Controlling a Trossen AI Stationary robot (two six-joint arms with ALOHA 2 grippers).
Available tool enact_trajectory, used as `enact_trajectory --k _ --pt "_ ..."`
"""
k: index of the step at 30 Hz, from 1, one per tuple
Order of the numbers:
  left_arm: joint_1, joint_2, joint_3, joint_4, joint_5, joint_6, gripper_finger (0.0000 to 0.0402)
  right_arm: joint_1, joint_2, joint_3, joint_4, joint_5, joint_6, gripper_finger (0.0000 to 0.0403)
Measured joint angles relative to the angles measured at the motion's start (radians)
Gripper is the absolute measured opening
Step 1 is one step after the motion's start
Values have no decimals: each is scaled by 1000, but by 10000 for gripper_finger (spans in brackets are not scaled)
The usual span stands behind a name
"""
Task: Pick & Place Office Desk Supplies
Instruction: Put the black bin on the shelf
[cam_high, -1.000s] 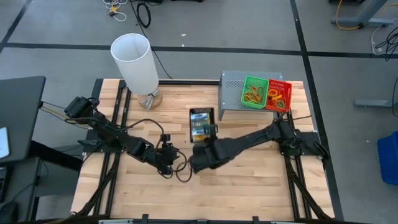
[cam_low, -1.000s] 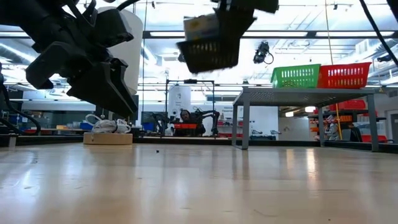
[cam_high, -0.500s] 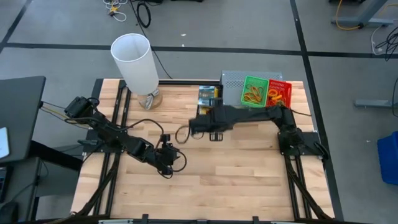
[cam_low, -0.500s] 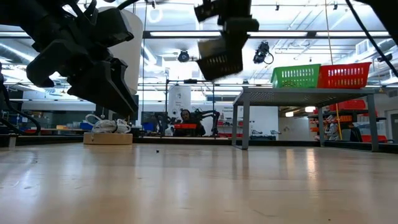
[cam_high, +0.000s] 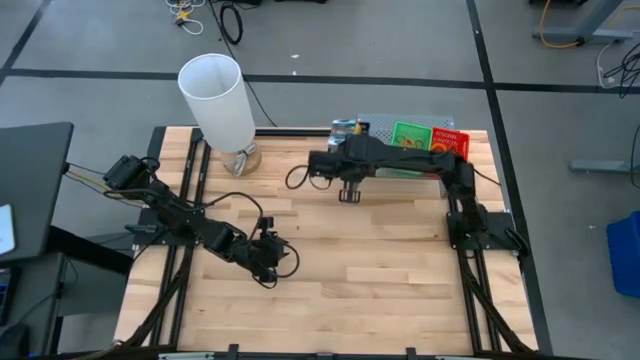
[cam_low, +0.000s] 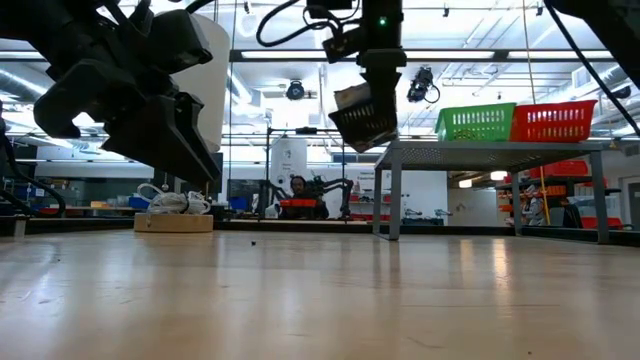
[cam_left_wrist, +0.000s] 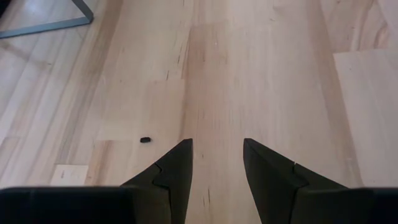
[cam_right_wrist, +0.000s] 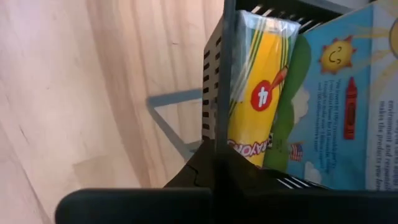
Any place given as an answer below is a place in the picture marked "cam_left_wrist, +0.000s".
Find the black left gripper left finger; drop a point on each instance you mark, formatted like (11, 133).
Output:
(124, 205)

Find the small black pellet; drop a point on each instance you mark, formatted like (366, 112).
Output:
(145, 140)

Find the grey perforated metal shelf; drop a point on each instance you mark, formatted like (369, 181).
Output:
(46, 26)

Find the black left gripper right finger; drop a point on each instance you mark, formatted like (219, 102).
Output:
(311, 205)

